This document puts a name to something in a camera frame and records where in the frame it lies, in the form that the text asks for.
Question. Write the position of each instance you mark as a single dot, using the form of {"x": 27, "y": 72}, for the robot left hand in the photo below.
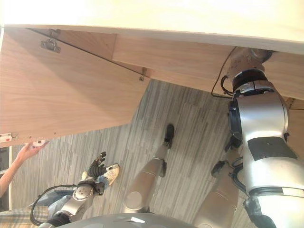
{"x": 96, "y": 169}

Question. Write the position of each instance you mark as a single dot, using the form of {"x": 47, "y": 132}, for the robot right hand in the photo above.
{"x": 242, "y": 60}

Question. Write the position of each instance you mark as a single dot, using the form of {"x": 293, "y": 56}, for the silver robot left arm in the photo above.
{"x": 82, "y": 192}

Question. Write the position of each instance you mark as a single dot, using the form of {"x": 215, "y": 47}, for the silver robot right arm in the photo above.
{"x": 261, "y": 114}

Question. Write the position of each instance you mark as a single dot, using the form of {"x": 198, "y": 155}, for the person's forearm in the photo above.
{"x": 10, "y": 172}

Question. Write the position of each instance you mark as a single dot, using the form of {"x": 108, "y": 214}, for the wooden office cabinet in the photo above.
{"x": 178, "y": 61}

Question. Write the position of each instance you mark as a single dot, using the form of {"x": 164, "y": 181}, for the wooden cabinet door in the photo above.
{"x": 59, "y": 95}

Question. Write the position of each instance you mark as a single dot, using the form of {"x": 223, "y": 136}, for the person's shoe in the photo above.
{"x": 112, "y": 174}
{"x": 84, "y": 175}

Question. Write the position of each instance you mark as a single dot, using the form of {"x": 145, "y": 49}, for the grey robot torso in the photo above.
{"x": 99, "y": 221}

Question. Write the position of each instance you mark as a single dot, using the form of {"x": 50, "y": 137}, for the silver robot left leg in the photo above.
{"x": 147, "y": 175}

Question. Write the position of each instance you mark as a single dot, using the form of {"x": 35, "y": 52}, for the silver robot leg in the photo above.
{"x": 147, "y": 175}
{"x": 218, "y": 202}

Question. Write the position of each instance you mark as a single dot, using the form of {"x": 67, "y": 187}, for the person's leg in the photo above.
{"x": 55, "y": 203}

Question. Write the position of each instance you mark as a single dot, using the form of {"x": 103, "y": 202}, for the small white object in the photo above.
{"x": 39, "y": 143}

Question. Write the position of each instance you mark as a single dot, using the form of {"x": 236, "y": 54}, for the person's hand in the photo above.
{"x": 28, "y": 150}

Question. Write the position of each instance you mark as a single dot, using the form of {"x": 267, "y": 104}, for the dark robot left foot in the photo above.
{"x": 169, "y": 133}

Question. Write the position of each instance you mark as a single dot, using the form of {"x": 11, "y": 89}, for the dark robot foot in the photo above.
{"x": 169, "y": 133}
{"x": 218, "y": 167}

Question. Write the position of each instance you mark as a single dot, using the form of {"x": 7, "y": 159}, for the person's torso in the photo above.
{"x": 17, "y": 217}

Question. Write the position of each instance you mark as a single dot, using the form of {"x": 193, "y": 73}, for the metal door hinge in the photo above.
{"x": 142, "y": 76}
{"x": 50, "y": 45}

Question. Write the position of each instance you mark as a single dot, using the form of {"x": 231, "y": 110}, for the dark robot right foot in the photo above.
{"x": 218, "y": 167}

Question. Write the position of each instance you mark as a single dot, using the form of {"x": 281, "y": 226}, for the silver robot right leg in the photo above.
{"x": 218, "y": 202}

